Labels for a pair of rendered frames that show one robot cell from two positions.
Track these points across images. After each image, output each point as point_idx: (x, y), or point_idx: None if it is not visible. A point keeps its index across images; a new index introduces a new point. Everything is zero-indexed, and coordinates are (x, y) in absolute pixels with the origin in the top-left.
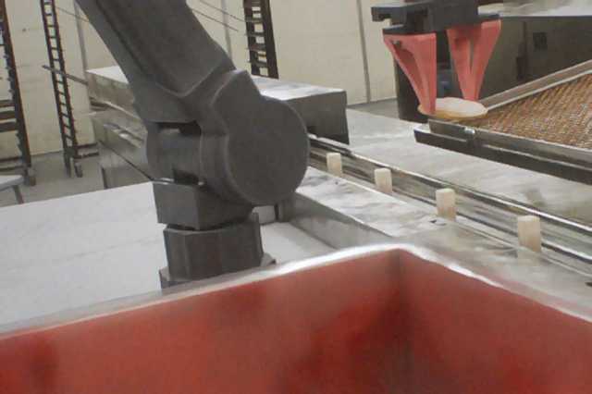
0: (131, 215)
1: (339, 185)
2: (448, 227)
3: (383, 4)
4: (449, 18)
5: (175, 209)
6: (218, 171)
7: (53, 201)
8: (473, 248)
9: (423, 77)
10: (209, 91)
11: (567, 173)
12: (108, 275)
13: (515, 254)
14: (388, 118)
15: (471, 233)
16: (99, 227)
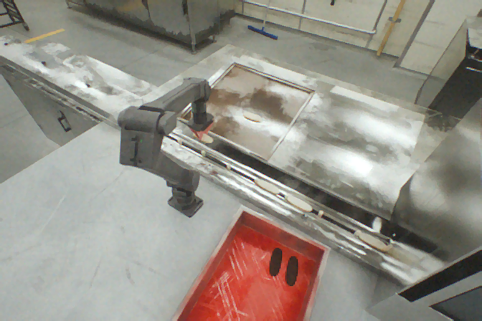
0: (107, 152)
1: (172, 145)
2: (214, 168)
3: (188, 122)
4: (206, 127)
5: (178, 194)
6: (191, 190)
7: (67, 145)
8: (225, 176)
9: (200, 136)
10: (189, 180)
11: (223, 142)
12: (136, 188)
13: (234, 178)
14: (128, 75)
15: (220, 170)
16: (105, 162)
